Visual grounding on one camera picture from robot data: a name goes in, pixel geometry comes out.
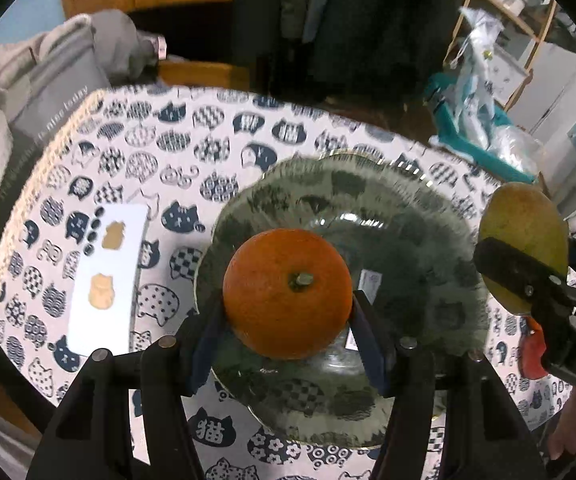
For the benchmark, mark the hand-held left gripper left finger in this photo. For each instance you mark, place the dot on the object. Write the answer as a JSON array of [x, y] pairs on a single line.
[[202, 355]]

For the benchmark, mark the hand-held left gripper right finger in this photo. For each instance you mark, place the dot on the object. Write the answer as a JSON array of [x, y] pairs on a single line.
[[368, 350]]

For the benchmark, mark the orange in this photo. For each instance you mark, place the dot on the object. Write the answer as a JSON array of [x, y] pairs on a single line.
[[278, 305]]

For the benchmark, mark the round glass plate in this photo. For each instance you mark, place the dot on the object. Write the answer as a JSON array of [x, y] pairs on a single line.
[[408, 240]]

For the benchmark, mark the red apple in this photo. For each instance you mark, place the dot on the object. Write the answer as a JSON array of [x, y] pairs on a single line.
[[530, 355]]

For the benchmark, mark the clear plastic bag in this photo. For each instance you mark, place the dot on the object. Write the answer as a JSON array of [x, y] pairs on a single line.
[[515, 150]]

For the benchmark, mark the white sticker card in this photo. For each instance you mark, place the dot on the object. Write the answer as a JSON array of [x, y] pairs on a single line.
[[127, 260]]

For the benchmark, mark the teal plastic bin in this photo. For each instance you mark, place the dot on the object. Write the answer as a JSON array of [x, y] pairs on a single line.
[[468, 150]]

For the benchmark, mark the white printed plastic bag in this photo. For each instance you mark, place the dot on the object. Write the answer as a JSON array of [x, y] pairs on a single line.
[[475, 85]]

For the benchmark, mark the cat print tablecloth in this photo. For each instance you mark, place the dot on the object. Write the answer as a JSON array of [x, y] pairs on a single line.
[[177, 135]]

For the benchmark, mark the wooden shelf rack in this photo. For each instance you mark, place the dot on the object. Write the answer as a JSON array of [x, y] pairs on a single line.
[[515, 22]]

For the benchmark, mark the dark hanging coats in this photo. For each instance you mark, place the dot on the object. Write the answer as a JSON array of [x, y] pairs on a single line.
[[368, 20]]

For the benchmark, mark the grey storage box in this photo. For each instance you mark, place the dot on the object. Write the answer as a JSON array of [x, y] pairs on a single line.
[[57, 90]]

